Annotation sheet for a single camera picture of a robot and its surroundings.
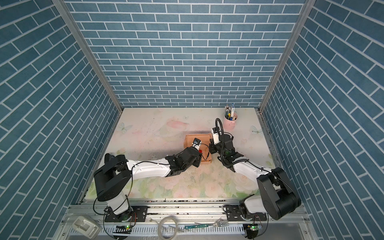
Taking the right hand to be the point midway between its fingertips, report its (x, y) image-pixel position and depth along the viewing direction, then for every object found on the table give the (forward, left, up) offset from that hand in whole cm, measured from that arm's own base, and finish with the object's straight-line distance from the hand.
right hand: (209, 138), depth 89 cm
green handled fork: (-41, -7, -12) cm, 43 cm away
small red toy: (-12, +5, +4) cm, 13 cm away
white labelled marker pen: (+19, -14, +5) cm, 24 cm away
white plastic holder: (-48, +55, -9) cm, 74 cm away
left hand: (-9, +5, -4) cm, 11 cm away
